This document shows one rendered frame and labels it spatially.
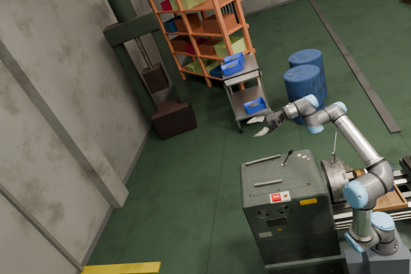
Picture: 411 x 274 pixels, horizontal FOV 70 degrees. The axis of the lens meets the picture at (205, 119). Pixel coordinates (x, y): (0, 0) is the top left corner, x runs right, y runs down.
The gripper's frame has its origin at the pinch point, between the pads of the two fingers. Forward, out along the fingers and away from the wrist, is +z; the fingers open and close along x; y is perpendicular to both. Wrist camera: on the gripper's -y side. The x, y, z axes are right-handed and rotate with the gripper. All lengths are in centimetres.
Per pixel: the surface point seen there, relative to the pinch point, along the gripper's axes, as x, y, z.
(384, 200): -103, 56, -66
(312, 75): -32, 277, -111
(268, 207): -64, 41, 12
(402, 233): -138, 63, -71
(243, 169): -46, 77, 19
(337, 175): -67, 50, -41
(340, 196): -82, 49, -37
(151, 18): 150, 328, 67
